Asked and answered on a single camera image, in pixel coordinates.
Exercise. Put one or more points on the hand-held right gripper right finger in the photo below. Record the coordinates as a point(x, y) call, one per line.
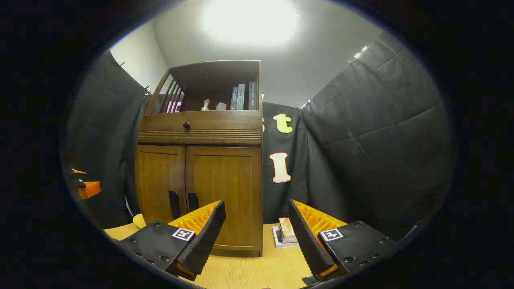
point(309, 241)

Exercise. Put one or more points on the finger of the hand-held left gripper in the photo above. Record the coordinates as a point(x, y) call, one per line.
point(79, 172)
point(90, 189)

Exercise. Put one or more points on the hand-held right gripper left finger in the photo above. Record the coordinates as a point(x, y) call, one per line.
point(209, 237)

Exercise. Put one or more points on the wooden shoe cabinet door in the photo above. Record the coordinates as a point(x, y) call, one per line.
point(158, 176)
point(225, 176)

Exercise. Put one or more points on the wooden double-door shoe cabinet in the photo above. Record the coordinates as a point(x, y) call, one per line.
point(217, 72)

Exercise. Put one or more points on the thin grey book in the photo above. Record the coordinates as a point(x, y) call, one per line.
point(291, 240)

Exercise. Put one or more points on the pale yellow round object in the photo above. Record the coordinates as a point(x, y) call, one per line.
point(139, 221)

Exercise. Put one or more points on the small white container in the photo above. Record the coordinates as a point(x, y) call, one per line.
point(221, 106)

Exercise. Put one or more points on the small pump bottle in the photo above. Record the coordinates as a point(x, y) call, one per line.
point(205, 106)

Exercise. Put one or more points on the dark blue book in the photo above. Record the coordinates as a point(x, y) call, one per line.
point(234, 98)

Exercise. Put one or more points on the small ceiling light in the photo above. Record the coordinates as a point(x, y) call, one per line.
point(360, 52)

